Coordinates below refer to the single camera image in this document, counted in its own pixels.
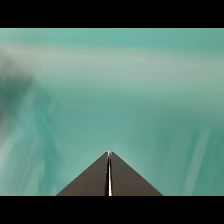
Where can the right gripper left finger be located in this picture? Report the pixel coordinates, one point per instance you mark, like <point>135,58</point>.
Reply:
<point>91,181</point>

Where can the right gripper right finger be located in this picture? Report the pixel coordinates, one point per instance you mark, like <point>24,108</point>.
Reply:
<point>131,183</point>

